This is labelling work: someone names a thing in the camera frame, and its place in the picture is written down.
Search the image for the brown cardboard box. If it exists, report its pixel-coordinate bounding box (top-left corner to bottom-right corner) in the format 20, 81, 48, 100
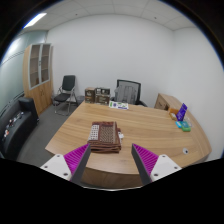
84, 87, 97, 104

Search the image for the black leather sofa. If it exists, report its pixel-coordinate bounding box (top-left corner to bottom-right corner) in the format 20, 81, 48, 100
0, 96, 39, 161

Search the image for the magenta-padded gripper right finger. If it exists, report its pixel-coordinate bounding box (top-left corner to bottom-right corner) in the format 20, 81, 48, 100
131, 143, 183, 186

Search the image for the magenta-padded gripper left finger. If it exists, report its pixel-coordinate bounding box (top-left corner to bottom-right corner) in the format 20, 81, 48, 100
39, 143, 92, 186

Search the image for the purple standing card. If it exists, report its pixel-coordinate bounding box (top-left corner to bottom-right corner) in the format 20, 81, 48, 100
176, 102, 188, 122

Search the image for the wooden cabinet with glass doors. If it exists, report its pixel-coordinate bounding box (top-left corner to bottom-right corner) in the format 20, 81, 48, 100
22, 43, 54, 116

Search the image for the small green box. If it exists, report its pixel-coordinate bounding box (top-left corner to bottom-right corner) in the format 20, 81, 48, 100
181, 122, 193, 133

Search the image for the black folding chair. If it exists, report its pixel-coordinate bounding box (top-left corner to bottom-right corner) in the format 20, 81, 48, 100
53, 74, 77, 117

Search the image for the grey mesh office chair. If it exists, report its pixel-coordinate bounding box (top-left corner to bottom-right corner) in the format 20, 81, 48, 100
110, 79, 148, 108

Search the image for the brown patterned towel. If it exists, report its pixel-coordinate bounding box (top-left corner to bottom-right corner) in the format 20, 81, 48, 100
87, 120, 125, 154

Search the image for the orange box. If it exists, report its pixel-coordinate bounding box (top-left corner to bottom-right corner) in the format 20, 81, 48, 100
168, 108, 180, 121

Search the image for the low wooden side cabinet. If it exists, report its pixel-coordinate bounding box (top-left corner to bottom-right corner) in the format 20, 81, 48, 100
153, 93, 183, 112

